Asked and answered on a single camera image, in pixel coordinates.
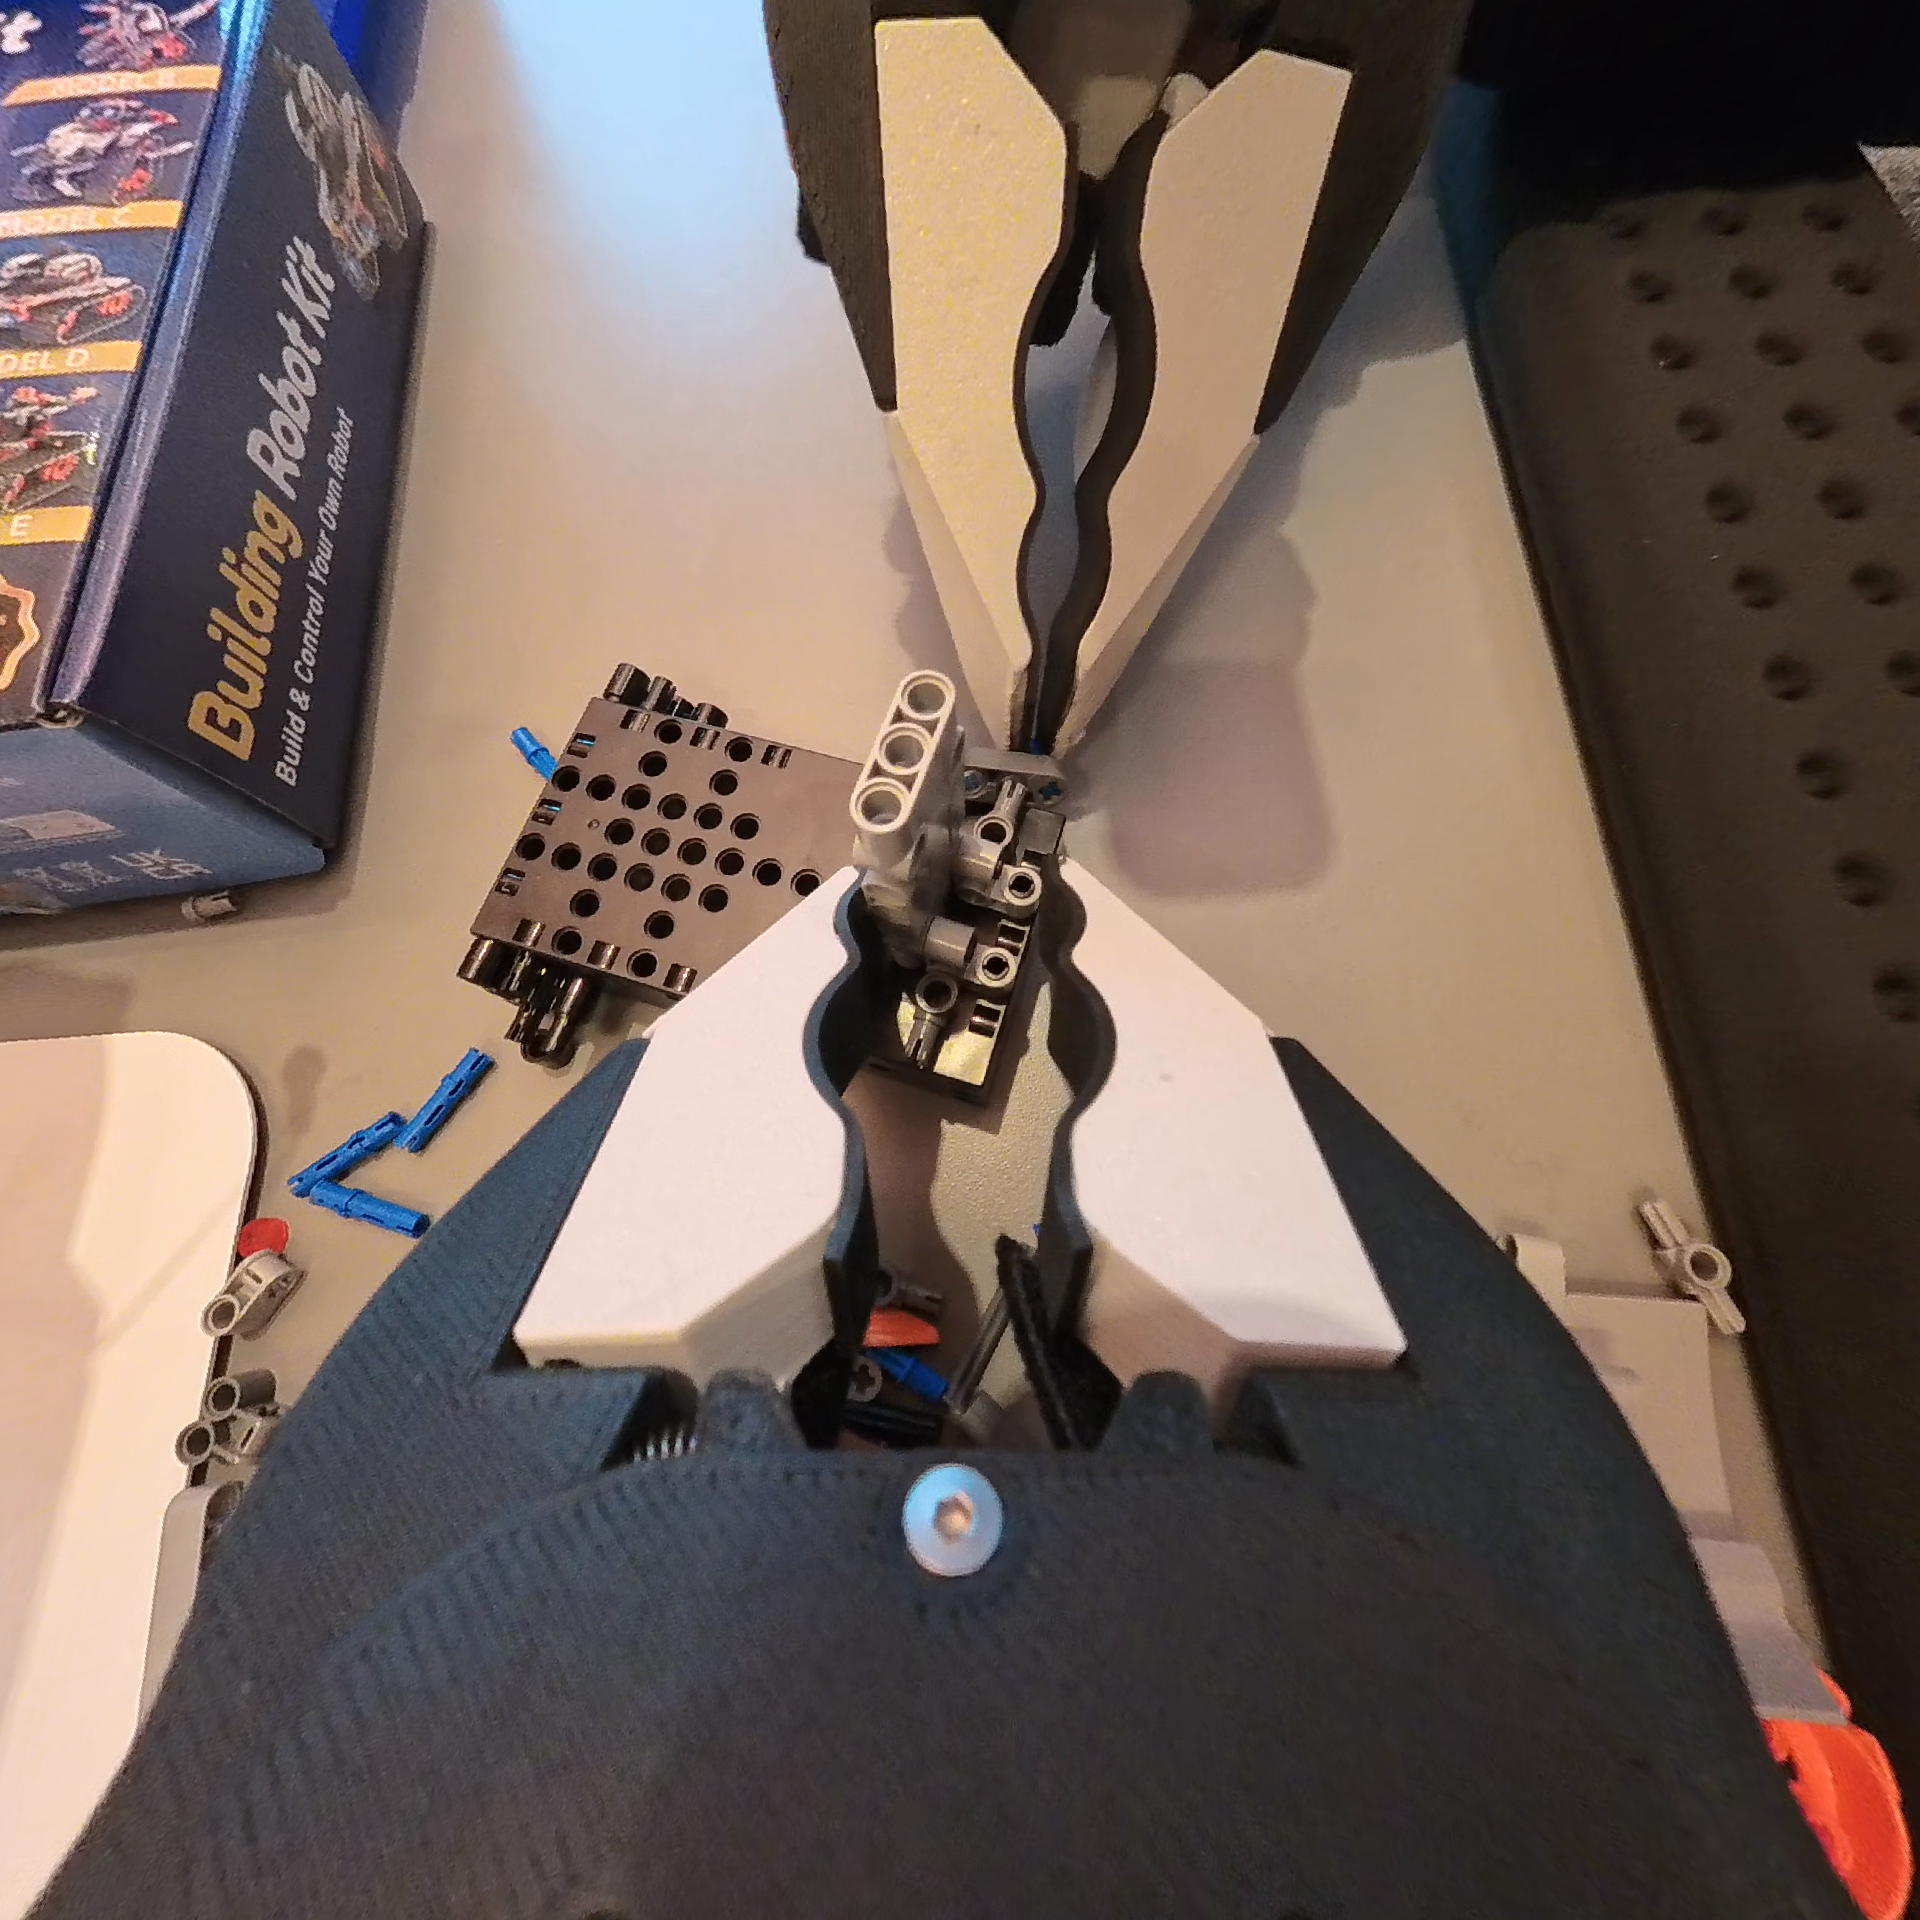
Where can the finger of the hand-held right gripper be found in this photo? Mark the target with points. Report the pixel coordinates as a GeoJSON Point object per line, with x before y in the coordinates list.
{"type": "Point", "coordinates": [1230, 271]}
{"type": "Point", "coordinates": [960, 271]}

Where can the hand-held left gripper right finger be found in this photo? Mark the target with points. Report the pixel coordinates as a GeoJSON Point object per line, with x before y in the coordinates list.
{"type": "Point", "coordinates": [1215, 1184]}

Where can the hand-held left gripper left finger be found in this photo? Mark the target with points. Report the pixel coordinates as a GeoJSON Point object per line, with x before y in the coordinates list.
{"type": "Point", "coordinates": [691, 1184]}

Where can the grey beam and connector assembly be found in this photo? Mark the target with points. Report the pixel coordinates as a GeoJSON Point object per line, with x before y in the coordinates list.
{"type": "Point", "coordinates": [901, 797]}

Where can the pile of building pieces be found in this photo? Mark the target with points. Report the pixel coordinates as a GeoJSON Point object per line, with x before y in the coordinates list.
{"type": "Point", "coordinates": [1822, 1779]}

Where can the blue connector pin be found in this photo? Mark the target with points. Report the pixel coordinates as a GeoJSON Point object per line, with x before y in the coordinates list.
{"type": "Point", "coordinates": [528, 749]}

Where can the grey cross axle connector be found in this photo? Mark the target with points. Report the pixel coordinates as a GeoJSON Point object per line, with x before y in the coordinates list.
{"type": "Point", "coordinates": [1694, 1268]}

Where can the blue robot kit box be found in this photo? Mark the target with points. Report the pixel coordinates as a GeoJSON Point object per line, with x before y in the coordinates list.
{"type": "Point", "coordinates": [225, 525]}

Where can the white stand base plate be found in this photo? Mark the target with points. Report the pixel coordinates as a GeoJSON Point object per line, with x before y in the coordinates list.
{"type": "Point", "coordinates": [89, 1276]}

